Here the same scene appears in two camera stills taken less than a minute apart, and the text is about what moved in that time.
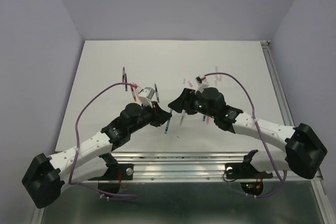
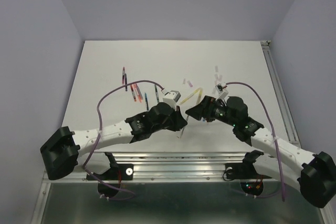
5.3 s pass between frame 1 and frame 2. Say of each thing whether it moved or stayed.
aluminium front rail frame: stayed
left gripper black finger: moved
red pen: stayed
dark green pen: stayed
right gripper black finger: moved
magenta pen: stayed
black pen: stayed
